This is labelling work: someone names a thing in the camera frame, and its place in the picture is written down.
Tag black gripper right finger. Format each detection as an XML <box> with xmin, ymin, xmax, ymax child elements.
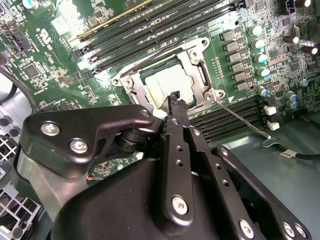
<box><xmin>178</xmin><ymin>97</ymin><xmax>313</xmax><ymax>240</ymax></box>

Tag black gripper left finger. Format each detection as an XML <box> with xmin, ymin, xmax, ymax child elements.
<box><xmin>13</xmin><ymin>90</ymin><xmax>195</xmax><ymax>232</ymax></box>

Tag metal socket cover frame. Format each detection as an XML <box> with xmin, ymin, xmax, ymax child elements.
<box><xmin>119</xmin><ymin>46</ymin><xmax>213</xmax><ymax>116</ymax></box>

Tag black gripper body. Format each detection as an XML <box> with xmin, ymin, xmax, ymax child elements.
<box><xmin>51</xmin><ymin>157</ymin><xmax>233</xmax><ymax>240</ymax></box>

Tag wire locking lever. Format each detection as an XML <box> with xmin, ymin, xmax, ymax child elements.
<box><xmin>119</xmin><ymin>46</ymin><xmax>188</xmax><ymax>77</ymax></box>
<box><xmin>213</xmin><ymin>98</ymin><xmax>272</xmax><ymax>140</ymax></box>

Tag silver CPU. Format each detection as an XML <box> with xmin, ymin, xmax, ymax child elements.
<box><xmin>143</xmin><ymin>63</ymin><xmax>196</xmax><ymax>107</ymax></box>

